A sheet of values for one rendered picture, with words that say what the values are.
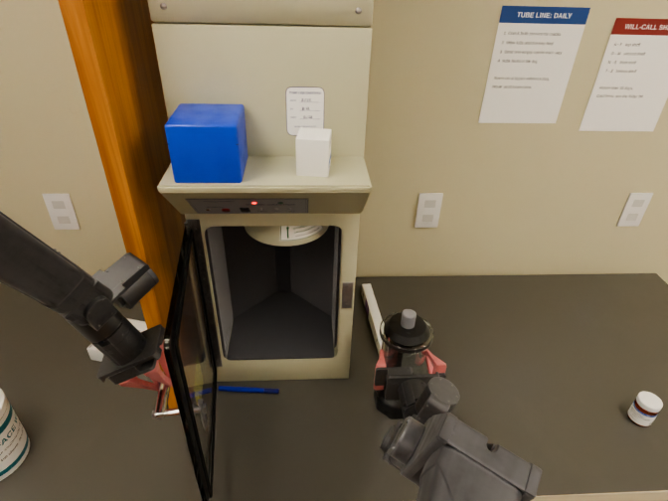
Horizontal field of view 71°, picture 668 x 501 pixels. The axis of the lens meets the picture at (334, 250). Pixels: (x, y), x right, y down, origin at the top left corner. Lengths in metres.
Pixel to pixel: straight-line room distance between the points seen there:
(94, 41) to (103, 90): 0.06
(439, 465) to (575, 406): 0.91
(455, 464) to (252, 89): 0.60
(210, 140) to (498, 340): 0.93
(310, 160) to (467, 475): 0.50
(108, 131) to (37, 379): 0.74
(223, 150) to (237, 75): 0.13
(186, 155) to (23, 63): 0.72
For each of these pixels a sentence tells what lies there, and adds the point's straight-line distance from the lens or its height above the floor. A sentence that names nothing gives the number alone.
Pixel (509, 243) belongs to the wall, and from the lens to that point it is 1.55.
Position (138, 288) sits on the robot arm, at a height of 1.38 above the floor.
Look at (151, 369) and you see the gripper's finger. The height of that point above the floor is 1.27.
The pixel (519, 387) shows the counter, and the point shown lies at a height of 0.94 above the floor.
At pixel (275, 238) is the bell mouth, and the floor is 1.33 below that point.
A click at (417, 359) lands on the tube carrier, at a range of 0.97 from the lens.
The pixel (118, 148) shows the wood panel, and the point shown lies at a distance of 0.76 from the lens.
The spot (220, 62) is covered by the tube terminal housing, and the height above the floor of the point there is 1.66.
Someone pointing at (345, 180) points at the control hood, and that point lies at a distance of 0.73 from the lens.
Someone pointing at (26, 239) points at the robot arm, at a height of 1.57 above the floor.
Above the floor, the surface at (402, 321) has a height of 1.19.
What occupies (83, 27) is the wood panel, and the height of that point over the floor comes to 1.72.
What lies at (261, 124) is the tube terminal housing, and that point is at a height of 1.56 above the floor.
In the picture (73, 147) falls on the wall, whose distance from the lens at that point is 1.40.
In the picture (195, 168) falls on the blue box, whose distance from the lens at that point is 0.72.
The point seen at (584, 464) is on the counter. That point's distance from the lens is 1.17.
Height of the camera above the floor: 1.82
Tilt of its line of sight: 34 degrees down
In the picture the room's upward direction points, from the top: 2 degrees clockwise
